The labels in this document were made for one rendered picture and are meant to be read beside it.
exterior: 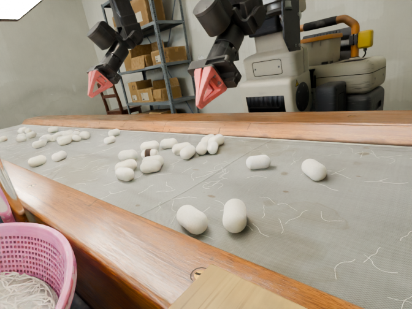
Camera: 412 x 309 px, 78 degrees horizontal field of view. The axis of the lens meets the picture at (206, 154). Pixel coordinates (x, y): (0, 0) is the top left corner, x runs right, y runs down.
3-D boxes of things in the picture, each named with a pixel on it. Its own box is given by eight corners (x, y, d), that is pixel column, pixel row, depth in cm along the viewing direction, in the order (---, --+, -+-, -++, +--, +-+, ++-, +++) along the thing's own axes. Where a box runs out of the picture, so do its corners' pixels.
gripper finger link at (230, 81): (207, 95, 46) (225, 56, 49) (179, 97, 51) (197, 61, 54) (225, 116, 51) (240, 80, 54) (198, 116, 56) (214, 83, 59)
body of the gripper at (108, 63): (102, 67, 76) (114, 48, 79) (86, 71, 83) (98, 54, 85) (119, 81, 81) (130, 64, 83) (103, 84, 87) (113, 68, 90)
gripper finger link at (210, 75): (197, 95, 48) (215, 57, 51) (171, 97, 52) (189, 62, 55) (216, 116, 53) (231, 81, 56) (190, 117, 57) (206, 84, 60)
